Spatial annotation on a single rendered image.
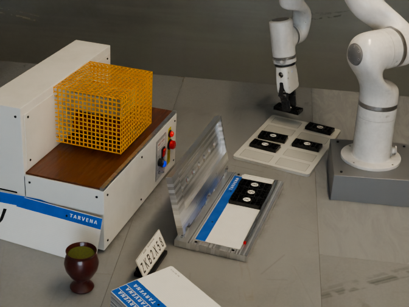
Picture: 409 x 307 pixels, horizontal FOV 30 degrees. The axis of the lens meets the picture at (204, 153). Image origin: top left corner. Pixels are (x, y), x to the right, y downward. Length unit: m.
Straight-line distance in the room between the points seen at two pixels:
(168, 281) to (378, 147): 0.91
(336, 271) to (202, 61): 2.57
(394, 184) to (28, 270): 1.11
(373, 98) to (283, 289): 0.69
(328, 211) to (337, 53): 2.18
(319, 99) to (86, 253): 1.51
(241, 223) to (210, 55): 2.36
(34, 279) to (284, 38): 1.27
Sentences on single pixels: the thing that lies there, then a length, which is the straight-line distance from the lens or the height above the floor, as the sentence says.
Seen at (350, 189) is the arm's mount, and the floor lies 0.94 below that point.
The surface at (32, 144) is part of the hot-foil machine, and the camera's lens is 2.08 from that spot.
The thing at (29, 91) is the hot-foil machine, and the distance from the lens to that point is 2.09.
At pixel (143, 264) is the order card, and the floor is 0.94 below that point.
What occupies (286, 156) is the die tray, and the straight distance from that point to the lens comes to 2.61.
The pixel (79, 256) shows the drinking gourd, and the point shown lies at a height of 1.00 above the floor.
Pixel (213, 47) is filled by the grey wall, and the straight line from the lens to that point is 4.42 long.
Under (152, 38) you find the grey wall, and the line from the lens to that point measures 4.46.
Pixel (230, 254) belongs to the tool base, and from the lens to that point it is 2.07.
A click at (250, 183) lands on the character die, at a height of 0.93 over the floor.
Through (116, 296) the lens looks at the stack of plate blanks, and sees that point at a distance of 1.75.
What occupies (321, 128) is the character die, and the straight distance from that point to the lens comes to 2.82.
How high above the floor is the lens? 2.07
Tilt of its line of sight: 27 degrees down
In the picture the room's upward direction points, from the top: 3 degrees clockwise
